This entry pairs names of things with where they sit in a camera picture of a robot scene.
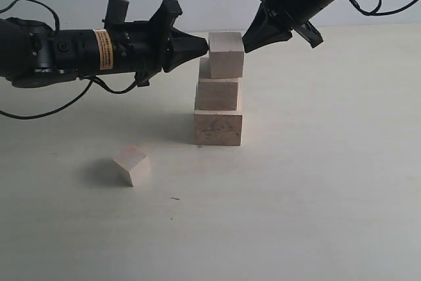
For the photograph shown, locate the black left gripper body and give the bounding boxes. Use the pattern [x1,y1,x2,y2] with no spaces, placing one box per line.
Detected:
[52,0,182,80]

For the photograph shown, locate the second largest wooden cube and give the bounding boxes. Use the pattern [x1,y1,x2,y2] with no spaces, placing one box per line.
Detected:
[195,57,240,111]

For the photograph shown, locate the smallest wooden cube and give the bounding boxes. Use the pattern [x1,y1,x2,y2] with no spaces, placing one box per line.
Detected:
[112,145,151,187]

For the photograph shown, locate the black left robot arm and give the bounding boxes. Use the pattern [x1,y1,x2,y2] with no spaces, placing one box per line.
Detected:
[1,0,209,88]

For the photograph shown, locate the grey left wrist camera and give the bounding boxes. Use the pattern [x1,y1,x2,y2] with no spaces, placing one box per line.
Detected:
[102,0,130,28]

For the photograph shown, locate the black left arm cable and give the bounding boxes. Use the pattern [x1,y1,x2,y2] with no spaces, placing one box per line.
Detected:
[0,0,139,120]

